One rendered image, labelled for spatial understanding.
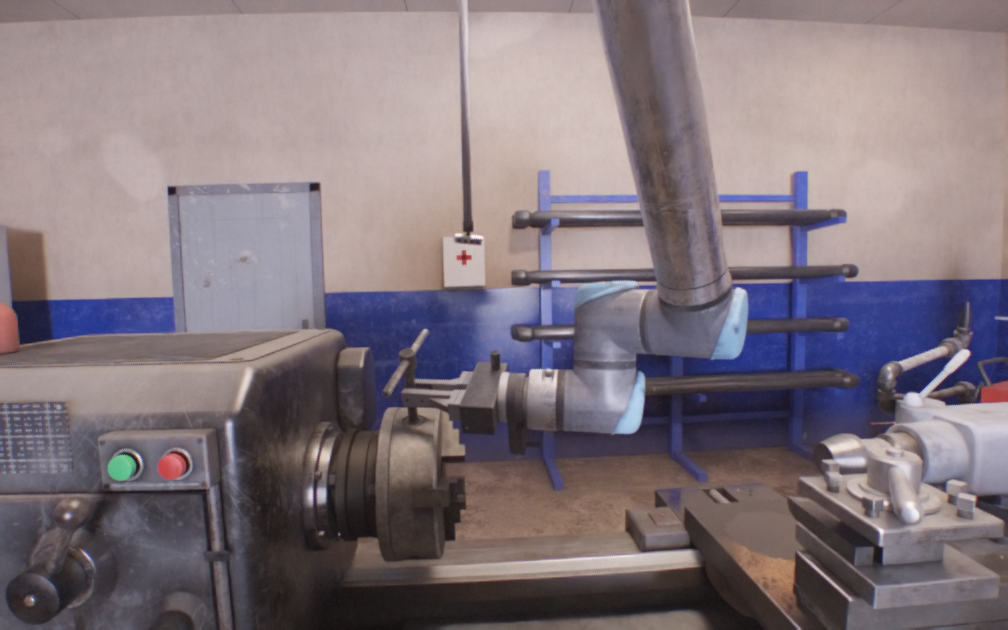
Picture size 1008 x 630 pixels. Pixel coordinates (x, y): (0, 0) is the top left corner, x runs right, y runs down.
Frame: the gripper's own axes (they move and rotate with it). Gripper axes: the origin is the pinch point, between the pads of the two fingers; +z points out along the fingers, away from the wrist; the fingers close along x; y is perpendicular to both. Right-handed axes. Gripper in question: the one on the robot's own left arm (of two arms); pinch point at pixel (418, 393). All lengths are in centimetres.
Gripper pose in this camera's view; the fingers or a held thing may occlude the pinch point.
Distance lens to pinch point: 81.4
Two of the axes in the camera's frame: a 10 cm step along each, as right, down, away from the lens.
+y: -0.5, -9.2, -3.9
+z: -9.9, -0.2, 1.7
